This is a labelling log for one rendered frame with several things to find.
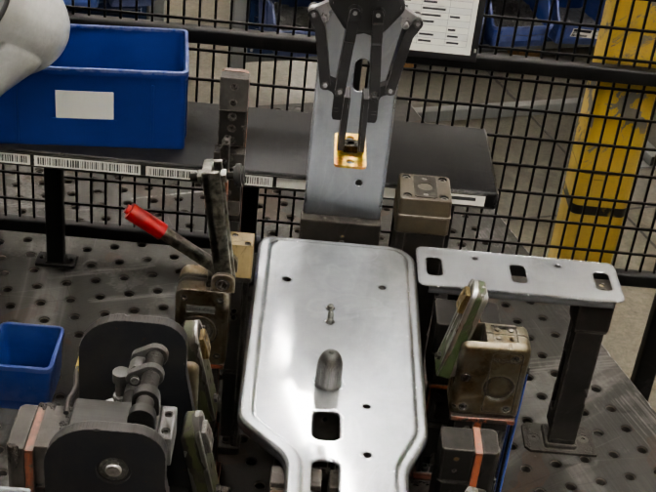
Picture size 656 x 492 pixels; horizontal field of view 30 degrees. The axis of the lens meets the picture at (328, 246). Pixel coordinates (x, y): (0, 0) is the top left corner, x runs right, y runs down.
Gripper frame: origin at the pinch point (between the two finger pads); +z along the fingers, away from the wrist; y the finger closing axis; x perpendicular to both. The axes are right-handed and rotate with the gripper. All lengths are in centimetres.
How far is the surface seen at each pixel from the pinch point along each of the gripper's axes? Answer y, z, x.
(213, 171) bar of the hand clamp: -16.0, 7.7, -1.5
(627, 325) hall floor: 90, 129, 148
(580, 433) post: 42, 59, 17
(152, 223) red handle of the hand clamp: -23.2, 16.1, -0.9
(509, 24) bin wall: 57, 76, 230
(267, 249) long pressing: -9.0, 28.8, 15.2
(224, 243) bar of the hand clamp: -14.3, 17.5, -2.0
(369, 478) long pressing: 4.7, 29.3, -29.0
